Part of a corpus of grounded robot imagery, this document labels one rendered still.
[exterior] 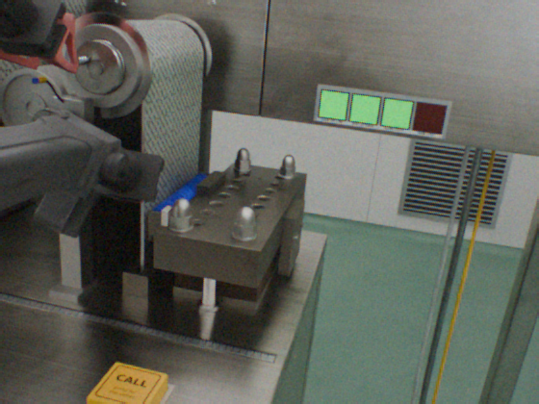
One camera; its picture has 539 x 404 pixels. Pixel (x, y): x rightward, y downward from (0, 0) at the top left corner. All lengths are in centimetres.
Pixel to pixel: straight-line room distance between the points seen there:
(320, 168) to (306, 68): 249
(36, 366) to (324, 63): 70
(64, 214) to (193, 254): 21
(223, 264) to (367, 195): 280
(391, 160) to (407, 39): 247
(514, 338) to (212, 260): 87
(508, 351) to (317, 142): 231
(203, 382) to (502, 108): 70
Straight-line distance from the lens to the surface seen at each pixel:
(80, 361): 75
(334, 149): 345
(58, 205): 64
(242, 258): 75
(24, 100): 88
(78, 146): 52
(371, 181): 349
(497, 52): 103
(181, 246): 77
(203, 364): 73
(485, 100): 104
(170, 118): 87
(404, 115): 102
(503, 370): 146
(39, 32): 68
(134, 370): 68
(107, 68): 77
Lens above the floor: 135
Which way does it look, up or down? 20 degrees down
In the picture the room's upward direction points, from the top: 6 degrees clockwise
